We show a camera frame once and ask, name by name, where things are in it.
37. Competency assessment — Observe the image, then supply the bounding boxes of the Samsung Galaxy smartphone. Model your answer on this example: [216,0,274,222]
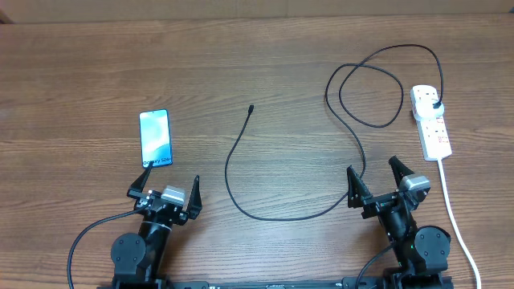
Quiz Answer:
[139,109,173,168]

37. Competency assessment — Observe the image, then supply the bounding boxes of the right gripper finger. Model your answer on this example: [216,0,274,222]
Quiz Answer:
[346,166,373,208]
[388,156,414,187]

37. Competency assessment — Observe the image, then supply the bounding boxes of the white charger plug adapter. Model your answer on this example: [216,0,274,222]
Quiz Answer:
[413,100,445,121]

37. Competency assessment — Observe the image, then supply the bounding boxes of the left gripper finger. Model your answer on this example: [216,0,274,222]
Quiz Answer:
[128,162,153,192]
[186,175,202,220]

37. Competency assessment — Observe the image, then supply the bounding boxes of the white power strip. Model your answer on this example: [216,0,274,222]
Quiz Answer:
[410,85,452,161]

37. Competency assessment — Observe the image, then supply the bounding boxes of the cardboard board backdrop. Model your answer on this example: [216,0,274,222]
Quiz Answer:
[1,0,513,23]

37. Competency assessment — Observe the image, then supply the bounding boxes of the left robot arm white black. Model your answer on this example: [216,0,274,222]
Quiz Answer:
[111,165,202,288]

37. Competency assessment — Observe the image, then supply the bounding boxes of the black USB charging cable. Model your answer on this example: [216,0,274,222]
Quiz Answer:
[224,43,445,222]

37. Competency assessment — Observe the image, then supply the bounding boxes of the white power strip cord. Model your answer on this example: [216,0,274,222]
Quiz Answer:
[436,158,483,289]

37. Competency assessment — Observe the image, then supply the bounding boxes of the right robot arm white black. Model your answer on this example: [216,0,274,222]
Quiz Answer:
[341,156,454,288]

